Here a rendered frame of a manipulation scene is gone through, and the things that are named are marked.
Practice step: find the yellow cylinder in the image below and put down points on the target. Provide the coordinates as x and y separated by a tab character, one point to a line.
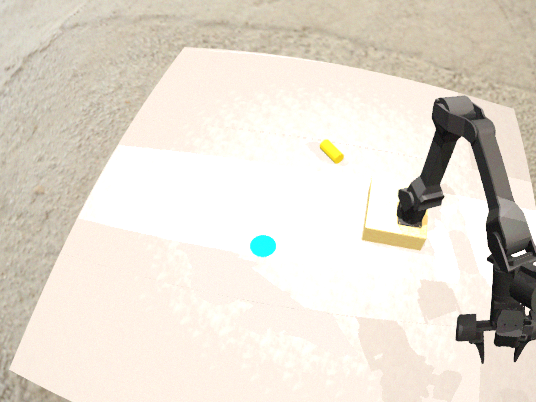
335	154

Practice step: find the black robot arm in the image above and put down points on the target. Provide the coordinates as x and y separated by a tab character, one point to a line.
506	225

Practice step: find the cyan circle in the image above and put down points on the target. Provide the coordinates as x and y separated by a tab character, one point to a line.
262	246

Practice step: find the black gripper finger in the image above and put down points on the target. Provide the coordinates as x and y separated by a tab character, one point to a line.
480	346
519	349

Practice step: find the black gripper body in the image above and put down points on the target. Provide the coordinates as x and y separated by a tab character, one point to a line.
469	328

